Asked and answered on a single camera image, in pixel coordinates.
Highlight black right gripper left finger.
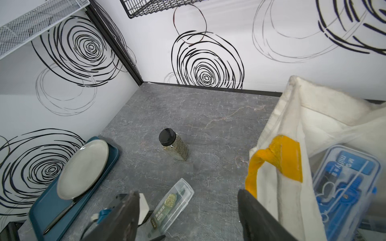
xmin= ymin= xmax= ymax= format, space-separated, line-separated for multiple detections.
xmin=81 ymin=191 xmax=139 ymax=241

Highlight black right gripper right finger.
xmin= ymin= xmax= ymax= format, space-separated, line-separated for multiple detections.
xmin=237 ymin=189 xmax=295 ymax=241

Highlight clear compass case green label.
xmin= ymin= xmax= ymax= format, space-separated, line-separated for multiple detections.
xmin=145 ymin=178 xmax=195 ymax=240

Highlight large blue mifly compass case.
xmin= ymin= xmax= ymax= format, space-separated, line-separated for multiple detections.
xmin=313 ymin=145 xmax=382 ymax=241

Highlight cream canvas bag yellow handles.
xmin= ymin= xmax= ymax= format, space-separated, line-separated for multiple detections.
xmin=245 ymin=76 xmax=386 ymax=241

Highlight round metal plate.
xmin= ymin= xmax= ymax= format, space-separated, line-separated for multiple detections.
xmin=57 ymin=139 xmax=109 ymax=200

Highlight teal tray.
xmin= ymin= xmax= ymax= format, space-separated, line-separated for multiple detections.
xmin=29 ymin=137 xmax=120 ymax=241

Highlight herb spice jar black lid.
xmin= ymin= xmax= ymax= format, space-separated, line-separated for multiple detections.
xmin=159 ymin=128 xmax=189 ymax=161

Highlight black wire basket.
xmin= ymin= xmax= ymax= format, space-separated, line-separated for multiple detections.
xmin=120 ymin=0 xmax=201 ymax=19

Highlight white mesh wall shelf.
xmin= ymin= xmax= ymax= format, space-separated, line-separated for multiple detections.
xmin=1 ymin=1 xmax=90 ymax=59

